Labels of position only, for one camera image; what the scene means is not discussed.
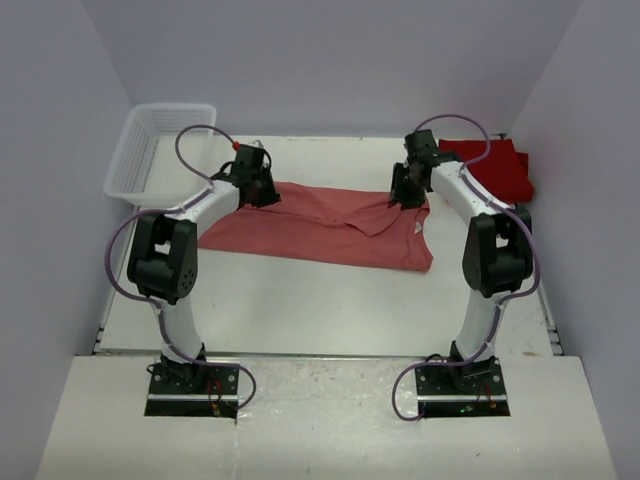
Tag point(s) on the folded dark red t shirt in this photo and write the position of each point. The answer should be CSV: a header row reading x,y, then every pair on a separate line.
x,y
499,173

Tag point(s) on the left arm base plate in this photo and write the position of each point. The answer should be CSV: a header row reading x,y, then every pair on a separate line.
x,y
191,391

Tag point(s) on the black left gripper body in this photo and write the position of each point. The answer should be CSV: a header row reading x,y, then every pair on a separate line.
x,y
265,192

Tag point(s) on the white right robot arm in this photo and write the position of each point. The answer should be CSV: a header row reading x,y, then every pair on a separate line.
x,y
498,254

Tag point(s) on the white plastic basket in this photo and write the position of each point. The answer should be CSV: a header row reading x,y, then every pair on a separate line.
x,y
145,170

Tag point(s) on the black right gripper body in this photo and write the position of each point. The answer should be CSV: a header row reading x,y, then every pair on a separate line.
x,y
405,190

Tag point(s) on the pink t shirt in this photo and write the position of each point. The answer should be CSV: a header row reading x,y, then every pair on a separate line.
x,y
330,225

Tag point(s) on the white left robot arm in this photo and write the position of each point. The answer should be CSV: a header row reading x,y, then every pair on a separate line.
x,y
163,260

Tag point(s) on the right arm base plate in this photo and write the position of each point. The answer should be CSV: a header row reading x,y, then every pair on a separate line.
x,y
475,390

